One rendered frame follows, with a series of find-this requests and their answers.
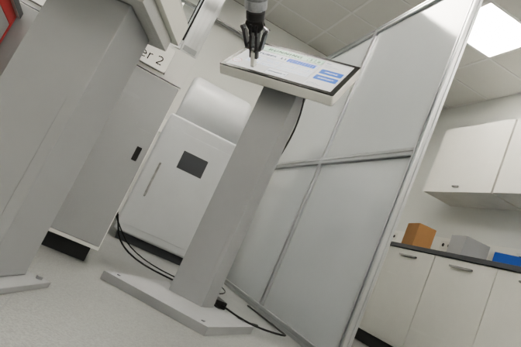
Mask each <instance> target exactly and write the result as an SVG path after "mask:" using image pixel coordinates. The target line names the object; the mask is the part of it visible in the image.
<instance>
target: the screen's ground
mask: <svg viewBox="0 0 521 347"><path fill-rule="evenodd" d="M264 46H267V45H264ZM269 47H273V46H269ZM273 48H276V49H279V50H283V49H280V48H277V47H273ZM285 51H288V50H285ZM288 52H291V53H295V52H292V51H288ZM297 54H300V53H297ZM300 55H303V56H306V55H304V54H300ZM259 56H262V57H267V58H271V59H274V60H278V58H280V57H281V56H283V55H280V54H276V53H272V52H268V51H265V50H262V51H261V52H259ZM236 57H239V58H242V59H244V60H242V61H240V62H239V63H238V62H235V61H231V60H229V61H227V63H230V64H235V65H237V66H241V67H245V68H248V69H251V70H256V71H259V72H262V73H265V74H269V73H266V72H264V71H265V70H266V69H268V68H269V67H267V66H264V65H261V64H257V65H256V66H255V67H251V66H250V61H247V60H245V59H246V58H248V57H249V50H248V49H247V50H245V51H243V52H242V53H241V54H239V55H237V56H236ZM283 57H287V56H283ZM307 57H310V56H307ZM287 58H291V57H287ZM311 58H315V57H311ZM291 59H294V60H298V59H295V58H291ZM315 59H318V60H322V59H319V58H315ZM279 61H282V60H279ZM299 61H302V62H306V61H303V60H299ZM324 61H325V63H324V64H323V65H318V64H314V65H317V66H320V67H319V68H318V69H317V70H314V69H311V68H308V69H310V70H314V72H313V73H312V74H310V75H309V76H308V77H303V76H300V75H297V74H292V73H289V74H288V75H287V76H286V77H280V76H277V75H274V74H270V75H273V76H275V77H280V78H284V79H286V80H290V81H294V82H297V83H300V84H305V85H308V86H311V87H314V88H318V89H322V90H324V91H329V92H331V91H332V90H333V89H334V88H335V87H336V86H337V85H338V84H339V83H340V82H341V81H342V80H343V79H344V78H345V77H346V76H347V75H348V74H349V73H350V72H351V71H352V70H353V69H354V67H348V66H345V65H342V64H337V63H334V62H330V61H327V60H324ZM282 62H285V61H282ZM285 63H288V62H285ZM306 63H309V64H313V63H310V62H306ZM288 64H291V63H288ZM293 65H296V64H293ZM296 66H299V65H296ZM300 67H303V66H300ZM304 68H307V67H304ZM322 69H324V70H329V71H332V72H335V73H338V74H344V76H343V77H342V78H341V79H339V78H336V77H331V76H328V75H325V74H320V73H319V72H320V71H321V70H322ZM316 74H319V75H322V76H325V77H330V78H333V79H336V80H339V81H338V82H336V83H335V84H331V83H328V82H325V81H320V80H317V79H314V78H313V77H314V76H315V75H316Z"/></svg>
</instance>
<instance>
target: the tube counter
mask: <svg viewBox="0 0 521 347"><path fill-rule="evenodd" d="M278 60H282V61H285V62H288V63H291V64H296V65H299V66H303V67H307V68H311V69H314V70H317V69H318V68H319V67H320V66H317V65H314V64H309V63H306V62H302V61H299V60H294V59H291V58H287V57H283V56H281V57H280V58H278Z"/></svg>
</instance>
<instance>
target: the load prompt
mask: <svg viewBox="0 0 521 347"><path fill-rule="evenodd" d="M263 50H265V51H268V52H272V53H276V54H280V55H283V56H287V57H291V58H295V59H298V60H303V61H306V62H310V63H313V64H318V65H323V64H324V63H325V61H324V60H318V59H315V58H311V57H307V56H303V55H300V54H297V53H291V52H288V51H285V50H279V49H276V48H273V47H269V46H265V47H264V49H263Z"/></svg>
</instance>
